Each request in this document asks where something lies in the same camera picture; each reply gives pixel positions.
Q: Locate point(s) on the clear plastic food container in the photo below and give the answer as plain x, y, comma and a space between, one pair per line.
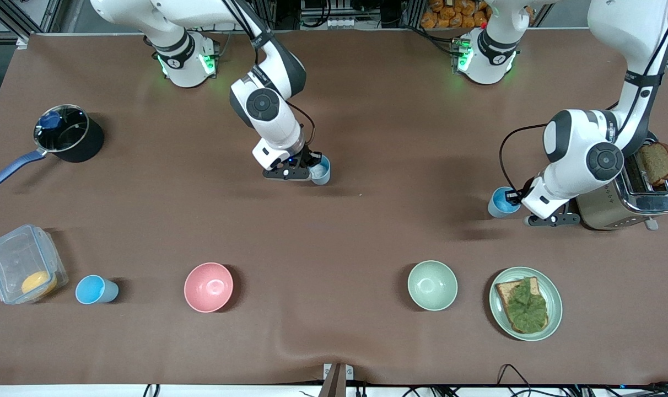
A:
14, 256

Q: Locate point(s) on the brown table cloth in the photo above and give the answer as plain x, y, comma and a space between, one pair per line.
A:
394, 138

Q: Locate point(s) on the pink bowl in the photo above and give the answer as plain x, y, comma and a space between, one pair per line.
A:
208, 286

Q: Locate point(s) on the white power strip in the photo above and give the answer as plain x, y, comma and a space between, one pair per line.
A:
339, 23

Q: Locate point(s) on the light blue cup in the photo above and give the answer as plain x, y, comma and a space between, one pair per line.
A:
323, 176
499, 208
91, 289

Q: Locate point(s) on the bag of orange buns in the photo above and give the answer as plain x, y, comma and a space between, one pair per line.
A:
450, 14

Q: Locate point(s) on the brown toast slice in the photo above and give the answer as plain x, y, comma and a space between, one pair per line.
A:
656, 162

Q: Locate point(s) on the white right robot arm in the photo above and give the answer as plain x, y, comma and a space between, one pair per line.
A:
262, 105

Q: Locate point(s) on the orange round food piece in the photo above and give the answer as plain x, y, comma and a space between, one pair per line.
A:
37, 284

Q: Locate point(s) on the pale green plate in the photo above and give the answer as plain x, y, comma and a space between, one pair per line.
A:
554, 309

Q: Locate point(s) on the glass lid blue knob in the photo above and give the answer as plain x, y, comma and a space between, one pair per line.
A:
69, 132

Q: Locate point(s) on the brown bread slice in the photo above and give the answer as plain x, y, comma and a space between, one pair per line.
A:
505, 289

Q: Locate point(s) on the green lettuce leaf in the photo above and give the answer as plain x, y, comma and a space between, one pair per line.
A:
527, 306

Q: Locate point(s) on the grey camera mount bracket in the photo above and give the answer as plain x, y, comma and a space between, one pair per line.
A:
337, 380

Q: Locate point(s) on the pale green bowl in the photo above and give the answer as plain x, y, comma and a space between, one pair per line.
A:
432, 285

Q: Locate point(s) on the aluminium frame profile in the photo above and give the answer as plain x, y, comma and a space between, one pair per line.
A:
31, 16

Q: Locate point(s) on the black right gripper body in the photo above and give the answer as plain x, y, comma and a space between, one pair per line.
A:
307, 157

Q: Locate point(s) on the silver toaster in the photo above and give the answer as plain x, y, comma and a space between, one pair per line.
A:
615, 214

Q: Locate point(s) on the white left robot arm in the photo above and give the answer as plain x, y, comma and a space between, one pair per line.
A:
604, 160

